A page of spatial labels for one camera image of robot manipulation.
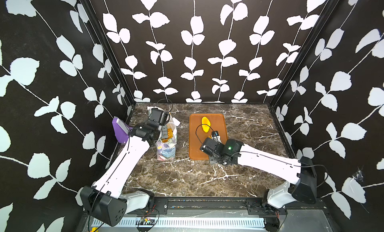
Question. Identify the segmented pull-apart bread roll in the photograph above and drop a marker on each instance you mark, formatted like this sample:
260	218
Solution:
169	133

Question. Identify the oval yellow bread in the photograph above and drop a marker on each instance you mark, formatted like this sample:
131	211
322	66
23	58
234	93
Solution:
206	124

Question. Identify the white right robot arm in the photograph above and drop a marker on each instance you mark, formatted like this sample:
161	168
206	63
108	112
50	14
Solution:
300	176

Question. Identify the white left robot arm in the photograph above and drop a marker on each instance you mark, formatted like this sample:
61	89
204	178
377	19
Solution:
105	200

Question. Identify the purple plastic box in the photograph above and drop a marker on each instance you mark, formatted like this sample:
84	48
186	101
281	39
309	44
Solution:
121	129

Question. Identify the brown plastic tray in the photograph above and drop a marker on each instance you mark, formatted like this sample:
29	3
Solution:
197	135

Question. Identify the small electronics circuit board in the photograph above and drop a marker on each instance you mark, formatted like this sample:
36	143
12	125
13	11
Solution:
146	222

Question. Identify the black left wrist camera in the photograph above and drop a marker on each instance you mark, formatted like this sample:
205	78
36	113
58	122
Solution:
159	117

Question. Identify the black front mounting rail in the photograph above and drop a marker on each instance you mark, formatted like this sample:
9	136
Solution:
252	205

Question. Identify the white slotted cable duct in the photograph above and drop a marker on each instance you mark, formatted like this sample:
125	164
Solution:
198	223

